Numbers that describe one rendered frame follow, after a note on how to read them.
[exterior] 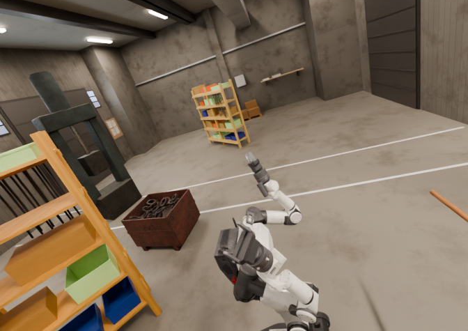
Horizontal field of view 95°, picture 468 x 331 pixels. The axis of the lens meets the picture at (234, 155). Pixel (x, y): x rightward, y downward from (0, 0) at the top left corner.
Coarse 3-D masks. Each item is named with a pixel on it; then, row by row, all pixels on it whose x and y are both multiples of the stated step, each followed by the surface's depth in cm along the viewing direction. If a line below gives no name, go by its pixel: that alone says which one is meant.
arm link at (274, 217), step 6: (270, 210) 144; (276, 210) 145; (282, 210) 145; (270, 216) 139; (276, 216) 140; (282, 216) 141; (294, 216) 138; (300, 216) 139; (270, 222) 140; (276, 222) 140; (282, 222) 141; (288, 222) 139; (294, 222) 139
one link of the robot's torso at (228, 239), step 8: (256, 224) 128; (224, 232) 131; (232, 232) 128; (256, 232) 122; (264, 232) 123; (224, 240) 124; (232, 240) 122; (264, 240) 117; (272, 240) 131; (216, 248) 121; (224, 248) 119; (232, 248) 117; (272, 248) 125; (216, 256) 116; (224, 256) 115; (224, 264) 118; (232, 264) 112; (224, 272) 121; (232, 272) 120; (232, 280) 119
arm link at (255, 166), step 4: (256, 160) 133; (248, 164) 142; (252, 164) 134; (256, 164) 135; (260, 164) 136; (252, 168) 138; (256, 168) 135; (260, 168) 135; (264, 168) 139; (256, 172) 137; (260, 172) 135; (264, 172) 135; (256, 176) 136; (260, 176) 135; (264, 176) 135
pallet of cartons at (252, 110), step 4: (252, 100) 986; (248, 104) 971; (252, 104) 971; (256, 104) 971; (248, 108) 977; (252, 108) 970; (256, 108) 943; (244, 112) 947; (248, 112) 949; (252, 112) 948; (256, 112) 949; (260, 112) 969; (236, 116) 980; (244, 116) 953; (248, 116) 955; (252, 116) 953; (240, 120) 956; (244, 120) 990; (248, 120) 960
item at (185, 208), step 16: (160, 192) 389; (176, 192) 377; (144, 208) 369; (160, 208) 342; (176, 208) 328; (192, 208) 366; (128, 224) 337; (144, 224) 325; (160, 224) 315; (176, 224) 322; (192, 224) 359; (144, 240) 344; (160, 240) 332; (176, 240) 321
